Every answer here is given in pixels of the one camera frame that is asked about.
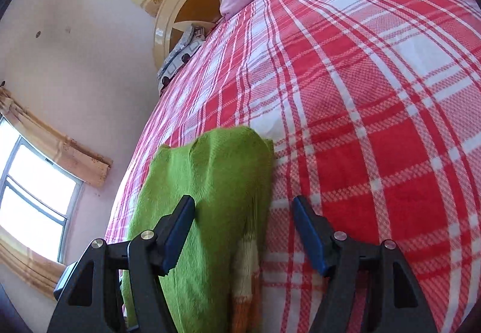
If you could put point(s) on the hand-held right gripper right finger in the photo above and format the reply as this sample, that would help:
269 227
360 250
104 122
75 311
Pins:
310 235

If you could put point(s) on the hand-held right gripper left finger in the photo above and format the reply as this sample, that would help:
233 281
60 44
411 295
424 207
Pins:
178 235

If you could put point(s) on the green knit sweater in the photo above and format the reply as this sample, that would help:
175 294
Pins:
225 175

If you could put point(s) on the tan floral curtain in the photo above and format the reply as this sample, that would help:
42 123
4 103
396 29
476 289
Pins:
26 265
64 147

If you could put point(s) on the red plaid blanket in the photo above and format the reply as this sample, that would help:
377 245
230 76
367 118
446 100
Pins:
375 92

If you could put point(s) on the grey patterned pillow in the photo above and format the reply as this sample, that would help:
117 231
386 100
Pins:
180 55

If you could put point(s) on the cream wooden headboard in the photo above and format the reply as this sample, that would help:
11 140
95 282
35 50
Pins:
165 28

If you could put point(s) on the metal frame window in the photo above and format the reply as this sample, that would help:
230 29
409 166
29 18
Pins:
34 197

